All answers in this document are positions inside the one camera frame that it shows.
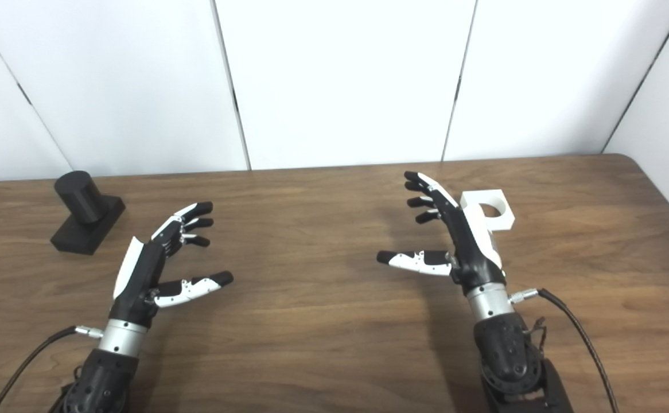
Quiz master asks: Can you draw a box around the white square piece with hole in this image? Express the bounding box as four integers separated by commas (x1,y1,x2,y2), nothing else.
460,189,516,232

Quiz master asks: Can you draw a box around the black peg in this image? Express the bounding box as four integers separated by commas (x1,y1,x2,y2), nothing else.
50,170,127,255

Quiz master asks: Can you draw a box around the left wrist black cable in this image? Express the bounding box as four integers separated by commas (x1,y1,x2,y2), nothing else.
0,325,104,413

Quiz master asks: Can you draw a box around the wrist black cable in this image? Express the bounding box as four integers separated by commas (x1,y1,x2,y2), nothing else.
508,288,620,413
0,325,104,413

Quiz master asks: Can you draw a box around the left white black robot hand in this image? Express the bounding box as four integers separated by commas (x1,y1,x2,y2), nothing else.
109,201,234,329

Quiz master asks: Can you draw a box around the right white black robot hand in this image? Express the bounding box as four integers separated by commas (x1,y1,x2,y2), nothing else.
376,171,509,290

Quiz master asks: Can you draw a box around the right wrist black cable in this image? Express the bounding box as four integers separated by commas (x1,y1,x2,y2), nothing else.
508,288,620,413

